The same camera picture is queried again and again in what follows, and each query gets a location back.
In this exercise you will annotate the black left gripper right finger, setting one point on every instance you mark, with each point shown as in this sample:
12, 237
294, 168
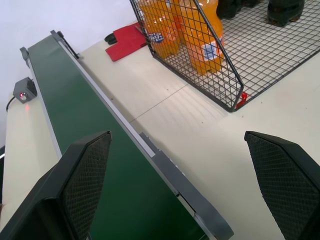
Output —
287, 180

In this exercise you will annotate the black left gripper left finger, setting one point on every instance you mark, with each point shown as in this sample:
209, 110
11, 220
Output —
50, 197

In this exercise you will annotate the green conveyor belt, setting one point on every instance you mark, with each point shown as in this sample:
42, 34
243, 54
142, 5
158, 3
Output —
100, 140

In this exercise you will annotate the red plastic piece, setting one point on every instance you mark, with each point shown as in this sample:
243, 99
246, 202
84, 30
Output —
243, 98

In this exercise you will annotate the grey sensor box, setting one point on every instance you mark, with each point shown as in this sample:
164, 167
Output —
24, 90

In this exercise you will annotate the orange soda bottle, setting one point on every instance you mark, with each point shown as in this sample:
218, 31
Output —
202, 37
160, 27

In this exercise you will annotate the black object behind cloth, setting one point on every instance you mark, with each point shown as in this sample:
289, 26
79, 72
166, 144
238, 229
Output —
110, 39

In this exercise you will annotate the red cloth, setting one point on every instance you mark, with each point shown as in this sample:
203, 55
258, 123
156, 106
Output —
126, 42

